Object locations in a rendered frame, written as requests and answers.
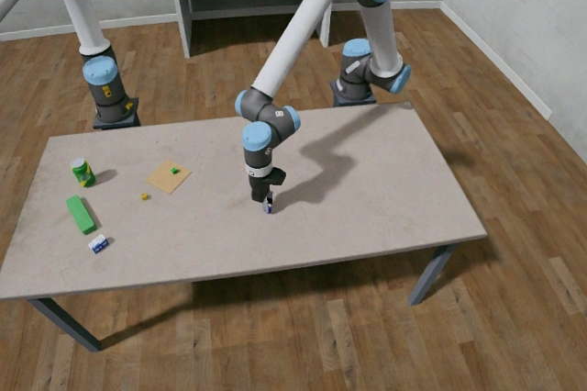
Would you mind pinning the beige table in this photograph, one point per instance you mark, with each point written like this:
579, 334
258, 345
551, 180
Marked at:
229, 249

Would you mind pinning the blue die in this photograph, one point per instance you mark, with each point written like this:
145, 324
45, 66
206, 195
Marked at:
266, 209

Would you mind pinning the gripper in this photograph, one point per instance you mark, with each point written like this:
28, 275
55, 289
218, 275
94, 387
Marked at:
259, 188

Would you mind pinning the green block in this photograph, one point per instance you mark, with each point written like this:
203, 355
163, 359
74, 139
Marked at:
81, 215

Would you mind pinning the blue and white box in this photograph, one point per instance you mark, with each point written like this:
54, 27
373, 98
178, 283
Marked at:
98, 244

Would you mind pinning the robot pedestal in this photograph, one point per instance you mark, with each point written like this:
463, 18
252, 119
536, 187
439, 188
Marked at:
353, 101
114, 125

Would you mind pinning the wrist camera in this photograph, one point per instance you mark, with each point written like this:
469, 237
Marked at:
277, 176

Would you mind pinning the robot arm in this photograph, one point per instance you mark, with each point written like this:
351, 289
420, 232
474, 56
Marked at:
298, 28
75, 1

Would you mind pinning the tan mat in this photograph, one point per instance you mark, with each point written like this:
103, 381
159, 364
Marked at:
165, 180

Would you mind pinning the green drink can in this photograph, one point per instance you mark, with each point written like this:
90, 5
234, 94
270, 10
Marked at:
84, 174

